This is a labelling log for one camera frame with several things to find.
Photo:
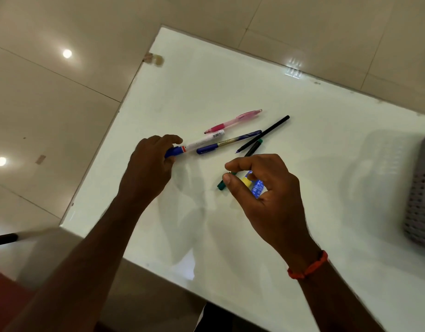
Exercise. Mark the green pen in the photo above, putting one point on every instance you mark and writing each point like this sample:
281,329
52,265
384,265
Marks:
252,148

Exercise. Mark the grey perforated plastic basket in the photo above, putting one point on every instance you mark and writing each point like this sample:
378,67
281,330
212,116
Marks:
421,197

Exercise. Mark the person's right forearm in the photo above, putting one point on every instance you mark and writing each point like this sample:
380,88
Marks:
331,297

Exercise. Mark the blue and beige pen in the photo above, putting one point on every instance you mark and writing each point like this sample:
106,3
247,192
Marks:
226,142

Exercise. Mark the person's right hand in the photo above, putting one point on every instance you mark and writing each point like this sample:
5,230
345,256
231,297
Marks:
278,203

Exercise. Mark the person's right thumb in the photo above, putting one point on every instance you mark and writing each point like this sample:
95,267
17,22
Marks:
235,186

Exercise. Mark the white pen with blue cap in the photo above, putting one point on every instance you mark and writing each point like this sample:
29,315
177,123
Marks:
202,141

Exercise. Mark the black chair armrest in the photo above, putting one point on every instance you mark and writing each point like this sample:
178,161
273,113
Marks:
3,239

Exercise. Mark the person's left hand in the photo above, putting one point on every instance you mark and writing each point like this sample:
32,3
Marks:
145,169

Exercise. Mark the blue and yellow glue stick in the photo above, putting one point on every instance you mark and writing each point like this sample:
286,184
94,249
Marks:
256,185

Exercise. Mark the orange thread wristband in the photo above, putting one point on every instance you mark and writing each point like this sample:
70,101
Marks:
311,267

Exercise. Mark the person's left thumb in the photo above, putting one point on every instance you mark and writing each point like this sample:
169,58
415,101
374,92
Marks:
168,163

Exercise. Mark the black pen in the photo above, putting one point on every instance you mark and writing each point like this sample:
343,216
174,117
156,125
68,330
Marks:
264,133

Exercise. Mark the person's left forearm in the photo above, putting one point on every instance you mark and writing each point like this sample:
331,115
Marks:
84,266

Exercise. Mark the beige table corner bracket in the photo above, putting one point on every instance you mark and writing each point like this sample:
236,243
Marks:
153,59

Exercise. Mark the red seat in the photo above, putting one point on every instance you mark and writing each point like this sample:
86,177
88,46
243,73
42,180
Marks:
6,300

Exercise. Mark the pink pen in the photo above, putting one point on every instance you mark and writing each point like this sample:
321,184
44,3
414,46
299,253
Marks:
233,121

